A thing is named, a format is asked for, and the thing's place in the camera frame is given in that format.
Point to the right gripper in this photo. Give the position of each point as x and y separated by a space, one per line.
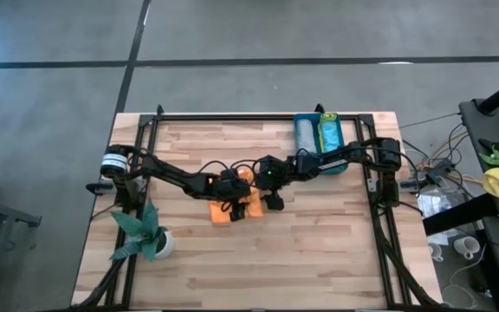
273 171

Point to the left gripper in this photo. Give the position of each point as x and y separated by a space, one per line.
234 186

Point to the orange microfiber towel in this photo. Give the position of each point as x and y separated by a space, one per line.
219 214

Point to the grey microfiber towel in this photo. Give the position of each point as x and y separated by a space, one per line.
306 136

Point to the teal plastic basket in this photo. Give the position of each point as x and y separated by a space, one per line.
340 169

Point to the turquoise microfiber towel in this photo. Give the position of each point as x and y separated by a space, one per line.
332 136

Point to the green microfiber towel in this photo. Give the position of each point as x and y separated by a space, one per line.
329 116

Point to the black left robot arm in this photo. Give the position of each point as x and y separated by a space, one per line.
176 177

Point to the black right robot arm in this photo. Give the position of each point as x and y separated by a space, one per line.
353 156

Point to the artificial green plant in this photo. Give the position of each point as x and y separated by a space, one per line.
139 229

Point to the white plastic bag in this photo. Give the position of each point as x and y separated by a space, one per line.
433 203

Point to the white mug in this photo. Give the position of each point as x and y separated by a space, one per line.
436 251
466 247

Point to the black power supply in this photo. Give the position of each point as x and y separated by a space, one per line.
442 167

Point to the dark grey cart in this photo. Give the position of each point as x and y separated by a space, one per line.
483 125

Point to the dark metal stand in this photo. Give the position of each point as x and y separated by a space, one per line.
7 210

